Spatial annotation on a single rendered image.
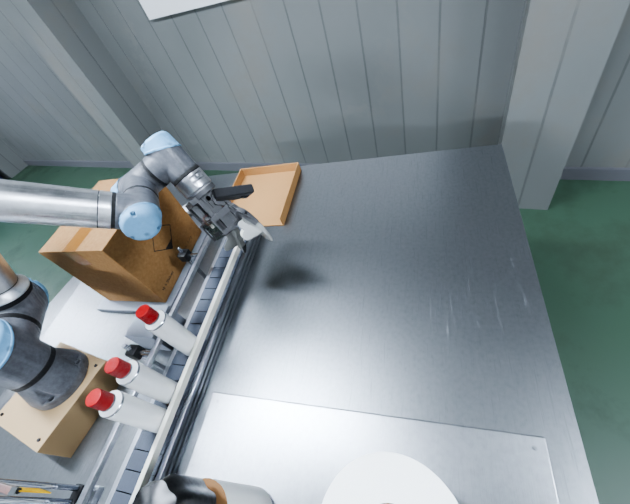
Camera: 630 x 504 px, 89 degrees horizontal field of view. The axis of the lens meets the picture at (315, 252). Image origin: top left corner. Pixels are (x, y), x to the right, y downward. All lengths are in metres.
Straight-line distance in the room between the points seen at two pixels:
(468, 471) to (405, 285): 0.42
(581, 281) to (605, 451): 0.74
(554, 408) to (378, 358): 0.34
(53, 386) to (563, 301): 1.96
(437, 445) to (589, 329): 1.30
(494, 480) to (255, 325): 0.62
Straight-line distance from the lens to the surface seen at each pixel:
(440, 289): 0.89
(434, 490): 0.57
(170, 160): 0.82
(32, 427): 1.12
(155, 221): 0.72
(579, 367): 1.81
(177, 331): 0.85
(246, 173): 1.43
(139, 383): 0.81
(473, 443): 0.72
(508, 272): 0.94
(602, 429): 1.75
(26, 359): 1.01
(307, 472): 0.74
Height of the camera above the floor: 1.59
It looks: 49 degrees down
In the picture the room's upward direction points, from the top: 23 degrees counter-clockwise
